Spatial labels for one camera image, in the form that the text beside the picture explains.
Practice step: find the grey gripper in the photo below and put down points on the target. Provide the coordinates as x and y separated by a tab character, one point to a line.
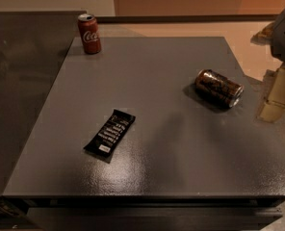
274	107

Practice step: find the orange soda can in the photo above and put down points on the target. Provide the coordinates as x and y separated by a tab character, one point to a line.
218	87

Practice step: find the red Coca-Cola can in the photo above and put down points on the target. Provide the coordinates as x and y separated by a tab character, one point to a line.
88	29

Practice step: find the black snack bar wrapper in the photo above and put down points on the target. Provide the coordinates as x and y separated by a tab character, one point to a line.
110	134

